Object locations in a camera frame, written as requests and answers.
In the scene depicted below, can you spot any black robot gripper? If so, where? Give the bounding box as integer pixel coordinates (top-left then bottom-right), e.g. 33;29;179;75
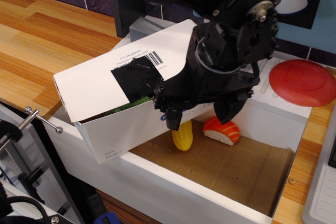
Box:
154;23;260;131

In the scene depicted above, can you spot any white cardboard box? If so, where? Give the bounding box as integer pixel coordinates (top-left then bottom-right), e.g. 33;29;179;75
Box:
53;18;220;165

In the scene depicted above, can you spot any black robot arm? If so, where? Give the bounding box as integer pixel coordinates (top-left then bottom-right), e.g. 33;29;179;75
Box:
144;0;280;130

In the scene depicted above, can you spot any yellow toy corn cob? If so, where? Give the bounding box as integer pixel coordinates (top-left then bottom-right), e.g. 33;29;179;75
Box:
172;120;193;152

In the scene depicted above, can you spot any toy salmon sushi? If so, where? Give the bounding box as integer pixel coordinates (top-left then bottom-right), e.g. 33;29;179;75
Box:
202;116;241;146

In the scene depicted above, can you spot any green item inside box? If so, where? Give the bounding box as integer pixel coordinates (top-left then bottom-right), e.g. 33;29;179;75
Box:
104;95;153;116

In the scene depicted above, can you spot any white sink basin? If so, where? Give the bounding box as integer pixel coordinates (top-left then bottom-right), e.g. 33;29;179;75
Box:
43;15;329;224

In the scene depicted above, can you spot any grey block behind box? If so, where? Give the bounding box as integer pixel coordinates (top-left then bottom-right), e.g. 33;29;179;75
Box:
129;16;169;42

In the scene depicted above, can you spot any red plastic plate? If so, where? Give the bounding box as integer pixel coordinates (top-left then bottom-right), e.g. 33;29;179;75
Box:
269;60;335;107

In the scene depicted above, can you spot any grey white dish rack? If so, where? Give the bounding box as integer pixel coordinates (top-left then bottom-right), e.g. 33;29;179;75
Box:
302;137;335;223

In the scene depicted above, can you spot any metal clamp with black body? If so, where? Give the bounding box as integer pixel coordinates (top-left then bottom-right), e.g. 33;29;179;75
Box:
1;106;63;153

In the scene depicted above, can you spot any blue black clamp handle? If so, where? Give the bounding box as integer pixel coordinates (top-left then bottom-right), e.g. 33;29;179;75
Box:
87;193;121;224

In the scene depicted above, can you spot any black braided cable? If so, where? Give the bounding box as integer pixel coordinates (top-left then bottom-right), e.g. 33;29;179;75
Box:
0;179;53;224

